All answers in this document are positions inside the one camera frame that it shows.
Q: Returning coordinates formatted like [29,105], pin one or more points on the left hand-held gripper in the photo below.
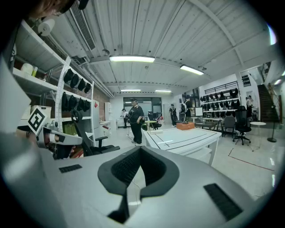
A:
[36,119]

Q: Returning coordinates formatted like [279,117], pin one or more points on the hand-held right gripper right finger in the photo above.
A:
[189,178]

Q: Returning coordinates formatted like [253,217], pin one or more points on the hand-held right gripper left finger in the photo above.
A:
[89,189]

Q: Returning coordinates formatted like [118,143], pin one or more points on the person's left forearm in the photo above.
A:
[21,134]

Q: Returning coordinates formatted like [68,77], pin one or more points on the white cabinet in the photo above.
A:
[96,114]

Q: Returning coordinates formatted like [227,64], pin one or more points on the orange box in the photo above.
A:
[185,126]

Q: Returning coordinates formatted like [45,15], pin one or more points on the row of black caps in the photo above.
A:
[74,80]

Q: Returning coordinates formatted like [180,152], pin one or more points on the computer monitor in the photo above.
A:
[196,111]

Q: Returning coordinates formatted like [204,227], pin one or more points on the grey chair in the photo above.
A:
[229,123]

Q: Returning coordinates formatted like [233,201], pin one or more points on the round green table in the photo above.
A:
[150,122]

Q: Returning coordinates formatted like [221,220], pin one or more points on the white metal shelf unit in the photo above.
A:
[60,66]

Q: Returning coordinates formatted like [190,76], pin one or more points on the yellow-green bottle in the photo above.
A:
[35,71]

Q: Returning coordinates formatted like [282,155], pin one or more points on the black mesh office chair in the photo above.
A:
[242,120]

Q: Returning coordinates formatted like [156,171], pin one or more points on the long ceiling lamp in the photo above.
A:
[191,69]
[131,59]
[163,90]
[130,90]

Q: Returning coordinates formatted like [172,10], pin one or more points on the white jar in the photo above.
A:
[27,68]

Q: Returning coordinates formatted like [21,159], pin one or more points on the white shelf with black caps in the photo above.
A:
[220,102]

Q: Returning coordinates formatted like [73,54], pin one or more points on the round white side table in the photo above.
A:
[257,123]

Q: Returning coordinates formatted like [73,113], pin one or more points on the black base pole stand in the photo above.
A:
[272,139]

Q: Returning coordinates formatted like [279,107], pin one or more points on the dark staircase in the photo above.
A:
[267,104]

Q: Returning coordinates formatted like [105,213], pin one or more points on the ceiling air conditioner vent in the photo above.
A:
[83,26]

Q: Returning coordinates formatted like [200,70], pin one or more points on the white paper roll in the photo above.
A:
[46,27]

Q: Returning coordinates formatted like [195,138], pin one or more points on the dark metal frame table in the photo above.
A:
[207,125]

